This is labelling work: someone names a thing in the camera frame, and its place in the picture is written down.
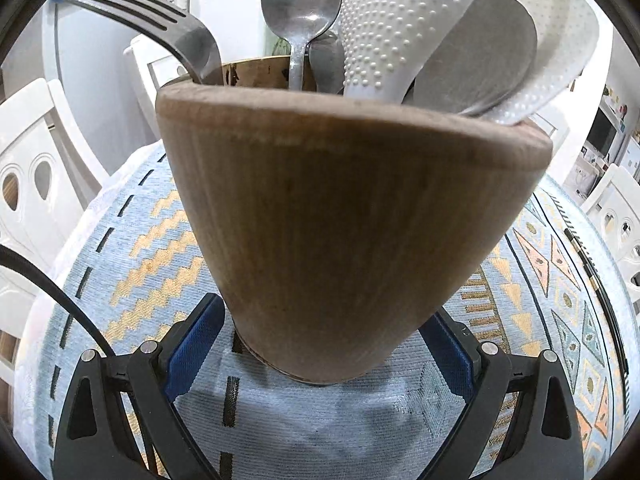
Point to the patterned blue table mat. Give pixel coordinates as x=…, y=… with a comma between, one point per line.
x=134, y=267

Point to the white refrigerator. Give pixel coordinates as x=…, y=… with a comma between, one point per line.
x=85, y=51

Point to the white chair back left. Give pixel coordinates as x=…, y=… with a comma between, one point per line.
x=150, y=66

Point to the grey spatula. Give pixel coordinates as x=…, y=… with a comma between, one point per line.
x=480, y=62

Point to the white chair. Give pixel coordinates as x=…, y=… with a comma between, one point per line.
x=613, y=208
x=150, y=66
x=56, y=173

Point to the white chair left near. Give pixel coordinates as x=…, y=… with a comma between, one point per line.
x=56, y=173

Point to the silver fork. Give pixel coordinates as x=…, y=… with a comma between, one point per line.
x=179, y=32

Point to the black chopstick gold band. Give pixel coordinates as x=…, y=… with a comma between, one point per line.
x=605, y=302

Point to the wooden utensil holder cup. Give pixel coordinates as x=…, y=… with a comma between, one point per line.
x=333, y=227

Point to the white rice paddle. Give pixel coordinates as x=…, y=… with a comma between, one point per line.
x=567, y=34
x=387, y=42

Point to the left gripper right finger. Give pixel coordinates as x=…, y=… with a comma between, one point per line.
x=542, y=440

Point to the silver spoon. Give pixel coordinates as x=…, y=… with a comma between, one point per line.
x=299, y=22
x=326, y=57

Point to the white chair right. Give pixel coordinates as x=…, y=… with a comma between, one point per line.
x=613, y=208

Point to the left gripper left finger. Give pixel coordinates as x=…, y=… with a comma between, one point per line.
x=119, y=420

